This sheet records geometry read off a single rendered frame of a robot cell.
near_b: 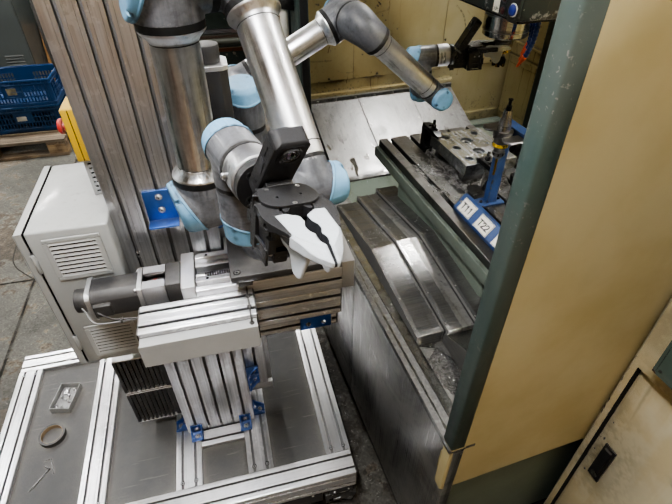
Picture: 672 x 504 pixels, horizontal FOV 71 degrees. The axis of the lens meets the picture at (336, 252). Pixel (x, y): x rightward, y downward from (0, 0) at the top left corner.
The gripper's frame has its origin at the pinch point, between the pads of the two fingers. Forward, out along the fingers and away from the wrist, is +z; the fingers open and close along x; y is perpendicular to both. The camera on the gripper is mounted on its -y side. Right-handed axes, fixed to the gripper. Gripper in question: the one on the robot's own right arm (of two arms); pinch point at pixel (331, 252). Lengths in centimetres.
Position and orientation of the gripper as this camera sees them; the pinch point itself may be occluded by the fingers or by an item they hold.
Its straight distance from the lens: 48.8
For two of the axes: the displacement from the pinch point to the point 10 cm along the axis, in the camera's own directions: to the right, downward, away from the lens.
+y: -1.2, 8.1, 5.8
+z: 4.8, 5.6, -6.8
